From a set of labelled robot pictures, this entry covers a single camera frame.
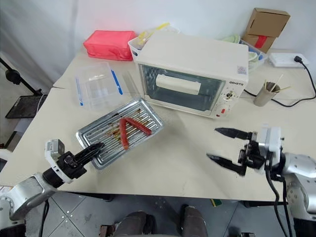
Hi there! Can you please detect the silver ribbed baking tray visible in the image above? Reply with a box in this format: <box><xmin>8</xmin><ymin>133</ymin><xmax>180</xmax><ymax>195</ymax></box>
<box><xmin>76</xmin><ymin>98</ymin><xmax>164</xmax><ymax>171</ymax></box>

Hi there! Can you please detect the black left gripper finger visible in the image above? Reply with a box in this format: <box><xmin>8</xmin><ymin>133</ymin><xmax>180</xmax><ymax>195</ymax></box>
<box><xmin>74</xmin><ymin>142</ymin><xmax>106</xmax><ymax>161</ymax></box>
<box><xmin>79</xmin><ymin>148</ymin><xmax>104</xmax><ymax>165</ymax></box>

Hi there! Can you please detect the long red sausage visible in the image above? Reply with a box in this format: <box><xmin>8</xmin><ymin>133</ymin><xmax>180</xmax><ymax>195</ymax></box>
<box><xmin>119</xmin><ymin>118</ymin><xmax>129</xmax><ymax>151</ymax></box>
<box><xmin>124</xmin><ymin>117</ymin><xmax>152</xmax><ymax>136</ymax></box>

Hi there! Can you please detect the black tripod stand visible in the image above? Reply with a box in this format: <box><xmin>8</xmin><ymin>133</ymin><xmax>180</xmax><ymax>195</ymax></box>
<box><xmin>0</xmin><ymin>58</ymin><xmax>44</xmax><ymax>96</ymax></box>

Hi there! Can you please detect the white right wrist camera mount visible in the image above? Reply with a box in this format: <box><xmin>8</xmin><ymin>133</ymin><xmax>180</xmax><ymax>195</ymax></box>
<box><xmin>256</xmin><ymin>126</ymin><xmax>283</xmax><ymax>175</ymax></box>

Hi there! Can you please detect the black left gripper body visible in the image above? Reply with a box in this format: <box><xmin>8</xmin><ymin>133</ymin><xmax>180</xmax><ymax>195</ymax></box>
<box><xmin>57</xmin><ymin>152</ymin><xmax>87</xmax><ymax>179</ymax></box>

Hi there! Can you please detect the pale green plate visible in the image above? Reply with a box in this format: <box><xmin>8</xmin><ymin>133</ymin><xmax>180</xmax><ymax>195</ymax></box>
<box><xmin>220</xmin><ymin>34</ymin><xmax>241</xmax><ymax>44</ymax></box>

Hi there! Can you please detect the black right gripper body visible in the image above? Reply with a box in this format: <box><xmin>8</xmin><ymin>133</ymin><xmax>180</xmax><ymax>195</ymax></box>
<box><xmin>238</xmin><ymin>132</ymin><xmax>269</xmax><ymax>171</ymax></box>

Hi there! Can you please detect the cream toaster oven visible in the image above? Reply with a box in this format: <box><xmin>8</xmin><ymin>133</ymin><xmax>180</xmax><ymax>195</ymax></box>
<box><xmin>134</xmin><ymin>32</ymin><xmax>249</xmax><ymax>120</ymax></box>

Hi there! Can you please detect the cardboard box with red tape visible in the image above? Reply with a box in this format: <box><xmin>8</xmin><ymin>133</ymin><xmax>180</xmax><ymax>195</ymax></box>
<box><xmin>240</xmin><ymin>33</ymin><xmax>277</xmax><ymax>54</ymax></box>

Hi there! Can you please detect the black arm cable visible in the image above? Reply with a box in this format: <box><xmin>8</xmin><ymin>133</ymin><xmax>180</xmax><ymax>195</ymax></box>
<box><xmin>41</xmin><ymin>199</ymin><xmax>49</xmax><ymax>237</ymax></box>
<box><xmin>266</xmin><ymin>169</ymin><xmax>294</xmax><ymax>237</ymax></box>

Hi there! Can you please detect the glass oven door with handle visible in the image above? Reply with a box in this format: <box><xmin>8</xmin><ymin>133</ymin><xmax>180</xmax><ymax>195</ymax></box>
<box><xmin>138</xmin><ymin>63</ymin><xmax>227</xmax><ymax>117</ymax></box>

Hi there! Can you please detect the black power plug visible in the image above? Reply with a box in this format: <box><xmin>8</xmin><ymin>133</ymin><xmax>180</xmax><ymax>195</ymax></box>
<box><xmin>293</xmin><ymin>55</ymin><xmax>309</xmax><ymax>65</ymax></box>

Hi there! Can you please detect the white plastic basket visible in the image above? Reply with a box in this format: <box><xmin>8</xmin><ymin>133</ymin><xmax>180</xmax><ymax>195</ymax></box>
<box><xmin>127</xmin><ymin>31</ymin><xmax>158</xmax><ymax>67</ymax></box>

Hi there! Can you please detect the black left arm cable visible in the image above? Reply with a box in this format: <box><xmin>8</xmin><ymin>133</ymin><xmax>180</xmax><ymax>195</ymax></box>
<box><xmin>41</xmin><ymin>199</ymin><xmax>49</xmax><ymax>237</ymax></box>

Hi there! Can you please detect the clear container with blue clips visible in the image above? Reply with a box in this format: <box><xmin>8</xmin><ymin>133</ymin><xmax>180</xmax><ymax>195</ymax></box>
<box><xmin>75</xmin><ymin>61</ymin><xmax>123</xmax><ymax>112</ymax></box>

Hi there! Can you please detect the plain brown cardboard box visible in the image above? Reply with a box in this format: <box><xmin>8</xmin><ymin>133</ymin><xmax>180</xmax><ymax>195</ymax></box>
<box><xmin>245</xmin><ymin>7</ymin><xmax>291</xmax><ymax>38</ymax></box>

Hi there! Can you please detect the pink plastic box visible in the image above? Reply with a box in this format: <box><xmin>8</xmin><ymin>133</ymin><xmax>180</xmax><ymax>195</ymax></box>
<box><xmin>83</xmin><ymin>30</ymin><xmax>138</xmax><ymax>62</ymax></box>

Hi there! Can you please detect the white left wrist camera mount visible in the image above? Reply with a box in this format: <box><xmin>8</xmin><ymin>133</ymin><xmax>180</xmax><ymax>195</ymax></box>
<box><xmin>44</xmin><ymin>139</ymin><xmax>87</xmax><ymax>185</ymax></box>

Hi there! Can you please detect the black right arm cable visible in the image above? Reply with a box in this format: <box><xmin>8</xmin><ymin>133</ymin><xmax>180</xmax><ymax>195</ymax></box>
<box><xmin>266</xmin><ymin>169</ymin><xmax>294</xmax><ymax>237</ymax></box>

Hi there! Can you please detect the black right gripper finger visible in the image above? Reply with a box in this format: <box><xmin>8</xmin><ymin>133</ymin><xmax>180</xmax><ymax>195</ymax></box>
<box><xmin>206</xmin><ymin>154</ymin><xmax>247</xmax><ymax>176</ymax></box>
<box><xmin>214</xmin><ymin>127</ymin><xmax>251</xmax><ymax>141</ymax></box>

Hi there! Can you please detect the black floor tray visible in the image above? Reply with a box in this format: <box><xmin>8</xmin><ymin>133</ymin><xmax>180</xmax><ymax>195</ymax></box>
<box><xmin>5</xmin><ymin>95</ymin><xmax>47</xmax><ymax>119</ymax></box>

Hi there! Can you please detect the black oven power cable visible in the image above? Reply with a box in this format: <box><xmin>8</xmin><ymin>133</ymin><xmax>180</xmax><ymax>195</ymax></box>
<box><xmin>243</xmin><ymin>61</ymin><xmax>316</xmax><ymax>108</ymax></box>

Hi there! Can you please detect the clear plastic storage bin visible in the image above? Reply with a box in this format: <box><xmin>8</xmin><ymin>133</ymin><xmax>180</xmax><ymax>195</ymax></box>
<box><xmin>239</xmin><ymin>39</ymin><xmax>269</xmax><ymax>74</ymax></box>

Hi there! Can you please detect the white power strip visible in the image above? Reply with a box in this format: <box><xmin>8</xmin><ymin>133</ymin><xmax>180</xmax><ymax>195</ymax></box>
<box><xmin>268</xmin><ymin>52</ymin><xmax>311</xmax><ymax>68</ymax></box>

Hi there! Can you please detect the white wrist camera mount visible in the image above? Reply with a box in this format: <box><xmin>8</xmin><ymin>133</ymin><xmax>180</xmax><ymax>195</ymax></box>
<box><xmin>44</xmin><ymin>139</ymin><xmax>87</xmax><ymax>185</ymax></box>
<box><xmin>256</xmin><ymin>126</ymin><xmax>283</xmax><ymax>175</ymax></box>

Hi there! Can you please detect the dark rounded shape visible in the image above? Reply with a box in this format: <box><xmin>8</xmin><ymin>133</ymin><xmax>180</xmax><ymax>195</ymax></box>
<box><xmin>115</xmin><ymin>211</ymin><xmax>157</xmax><ymax>237</ymax></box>
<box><xmin>181</xmin><ymin>204</ymin><xmax>208</xmax><ymax>237</ymax></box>

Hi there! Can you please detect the yellow plastic-wrapped item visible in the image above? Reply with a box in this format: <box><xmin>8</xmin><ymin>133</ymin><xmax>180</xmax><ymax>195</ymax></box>
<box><xmin>138</xmin><ymin>22</ymin><xmax>171</xmax><ymax>46</ymax></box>

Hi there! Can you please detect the beige paper cup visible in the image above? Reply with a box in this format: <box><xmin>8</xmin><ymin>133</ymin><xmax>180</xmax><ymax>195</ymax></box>
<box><xmin>254</xmin><ymin>82</ymin><xmax>281</xmax><ymax>107</ymax></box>

